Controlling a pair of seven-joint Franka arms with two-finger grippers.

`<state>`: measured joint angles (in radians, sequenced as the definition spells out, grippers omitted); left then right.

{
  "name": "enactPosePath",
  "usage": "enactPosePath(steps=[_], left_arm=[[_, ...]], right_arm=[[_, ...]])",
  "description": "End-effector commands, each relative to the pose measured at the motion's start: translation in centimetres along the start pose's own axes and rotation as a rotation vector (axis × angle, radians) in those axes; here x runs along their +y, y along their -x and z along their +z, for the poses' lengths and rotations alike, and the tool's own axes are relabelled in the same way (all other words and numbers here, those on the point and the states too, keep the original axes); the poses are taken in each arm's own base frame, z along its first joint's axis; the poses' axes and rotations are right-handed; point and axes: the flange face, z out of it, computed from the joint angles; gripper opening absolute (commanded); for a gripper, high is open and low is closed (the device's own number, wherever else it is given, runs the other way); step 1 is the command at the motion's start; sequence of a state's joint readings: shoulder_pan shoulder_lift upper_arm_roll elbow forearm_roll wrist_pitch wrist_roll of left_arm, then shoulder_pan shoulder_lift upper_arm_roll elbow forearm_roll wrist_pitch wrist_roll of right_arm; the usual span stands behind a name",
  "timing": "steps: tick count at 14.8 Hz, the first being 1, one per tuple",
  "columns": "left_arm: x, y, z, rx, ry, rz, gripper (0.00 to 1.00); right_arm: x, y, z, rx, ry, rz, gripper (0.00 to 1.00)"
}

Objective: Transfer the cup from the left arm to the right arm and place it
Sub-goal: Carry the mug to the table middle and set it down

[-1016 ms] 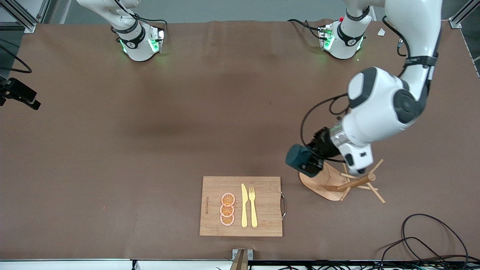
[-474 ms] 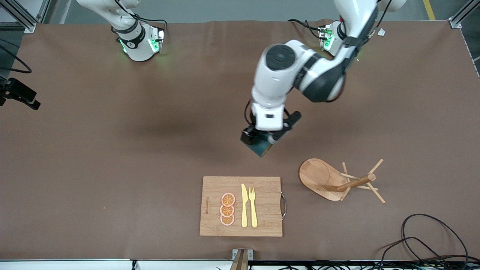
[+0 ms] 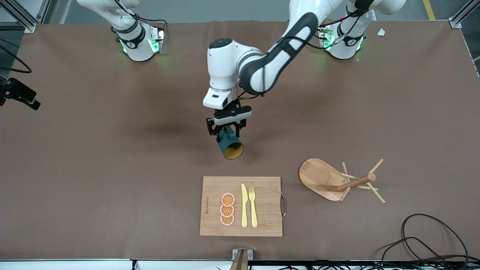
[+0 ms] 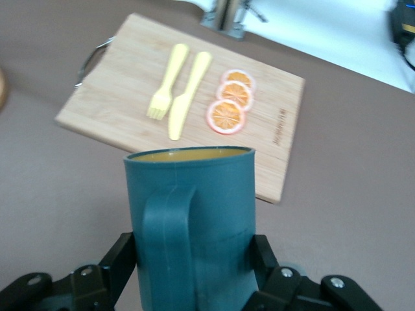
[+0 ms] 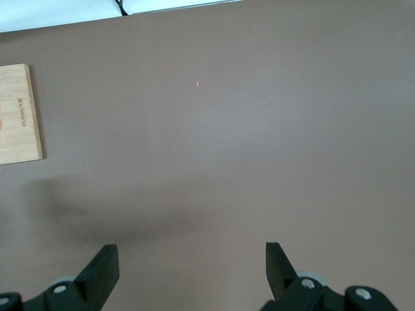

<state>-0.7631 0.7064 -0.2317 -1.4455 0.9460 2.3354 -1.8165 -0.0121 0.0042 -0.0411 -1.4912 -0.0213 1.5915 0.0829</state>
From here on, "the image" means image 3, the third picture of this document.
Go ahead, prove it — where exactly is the dark teal cup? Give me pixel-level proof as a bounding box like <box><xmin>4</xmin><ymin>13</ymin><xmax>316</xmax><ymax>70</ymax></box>
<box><xmin>217</xmin><ymin>126</ymin><xmax>245</xmax><ymax>160</ymax></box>

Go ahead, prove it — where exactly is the yellow plastic knife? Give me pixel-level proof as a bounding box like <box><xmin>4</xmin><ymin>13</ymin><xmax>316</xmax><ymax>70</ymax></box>
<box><xmin>241</xmin><ymin>183</ymin><xmax>249</xmax><ymax>228</ymax></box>

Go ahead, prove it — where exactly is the bamboo cutting board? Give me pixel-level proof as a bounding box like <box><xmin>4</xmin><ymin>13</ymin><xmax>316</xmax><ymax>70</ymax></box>
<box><xmin>199</xmin><ymin>176</ymin><xmax>287</xmax><ymax>237</ymax></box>

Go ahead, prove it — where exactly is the yellow plastic fork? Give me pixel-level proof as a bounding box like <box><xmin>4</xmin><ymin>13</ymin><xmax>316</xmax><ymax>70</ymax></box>
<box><xmin>249</xmin><ymin>186</ymin><xmax>258</xmax><ymax>228</ymax></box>

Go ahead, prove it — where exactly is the wooden mug tree rack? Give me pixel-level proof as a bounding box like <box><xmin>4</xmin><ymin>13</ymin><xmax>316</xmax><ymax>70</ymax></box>
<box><xmin>299</xmin><ymin>158</ymin><xmax>387</xmax><ymax>204</ymax></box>

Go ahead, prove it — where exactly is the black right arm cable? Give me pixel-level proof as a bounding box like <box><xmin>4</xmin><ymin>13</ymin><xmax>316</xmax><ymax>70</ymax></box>
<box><xmin>0</xmin><ymin>44</ymin><xmax>32</xmax><ymax>74</ymax></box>

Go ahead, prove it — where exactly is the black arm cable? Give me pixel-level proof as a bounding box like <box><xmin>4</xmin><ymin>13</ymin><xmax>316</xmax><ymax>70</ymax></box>
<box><xmin>0</xmin><ymin>44</ymin><xmax>32</xmax><ymax>74</ymax></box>
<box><xmin>236</xmin><ymin>7</ymin><xmax>370</xmax><ymax>102</ymax></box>

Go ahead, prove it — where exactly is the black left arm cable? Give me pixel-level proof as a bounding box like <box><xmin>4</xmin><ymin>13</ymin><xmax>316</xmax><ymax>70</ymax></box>
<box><xmin>236</xmin><ymin>7</ymin><xmax>370</xmax><ymax>102</ymax></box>

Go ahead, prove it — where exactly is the aluminium frame profile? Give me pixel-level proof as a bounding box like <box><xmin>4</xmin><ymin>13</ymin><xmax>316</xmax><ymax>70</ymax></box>
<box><xmin>0</xmin><ymin>0</ymin><xmax>51</xmax><ymax>33</ymax></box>
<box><xmin>449</xmin><ymin>0</ymin><xmax>480</xmax><ymax>29</ymax></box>

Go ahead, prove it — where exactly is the metal bracket with post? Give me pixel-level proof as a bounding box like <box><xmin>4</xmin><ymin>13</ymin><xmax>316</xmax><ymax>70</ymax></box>
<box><xmin>232</xmin><ymin>249</ymin><xmax>254</xmax><ymax>270</ymax></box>

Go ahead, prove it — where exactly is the black right base cable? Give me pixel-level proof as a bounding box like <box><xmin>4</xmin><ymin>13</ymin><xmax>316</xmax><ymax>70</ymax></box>
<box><xmin>112</xmin><ymin>0</ymin><xmax>167</xmax><ymax>27</ymax></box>

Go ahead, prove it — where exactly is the black cable bundle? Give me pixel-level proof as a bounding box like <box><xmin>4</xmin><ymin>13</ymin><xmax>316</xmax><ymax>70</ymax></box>
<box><xmin>247</xmin><ymin>259</ymin><xmax>480</xmax><ymax>270</ymax></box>

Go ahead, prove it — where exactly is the white table edge rail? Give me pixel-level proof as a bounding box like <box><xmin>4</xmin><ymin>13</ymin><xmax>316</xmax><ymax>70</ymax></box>
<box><xmin>0</xmin><ymin>259</ymin><xmax>233</xmax><ymax>270</ymax></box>

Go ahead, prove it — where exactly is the thin black curved cable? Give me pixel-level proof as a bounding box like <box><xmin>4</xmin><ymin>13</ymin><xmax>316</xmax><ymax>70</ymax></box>
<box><xmin>379</xmin><ymin>236</ymin><xmax>450</xmax><ymax>270</ymax></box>

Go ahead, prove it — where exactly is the black looped cable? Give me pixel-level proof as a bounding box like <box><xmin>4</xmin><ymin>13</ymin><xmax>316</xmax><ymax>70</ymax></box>
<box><xmin>401</xmin><ymin>214</ymin><xmax>469</xmax><ymax>267</ymax></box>

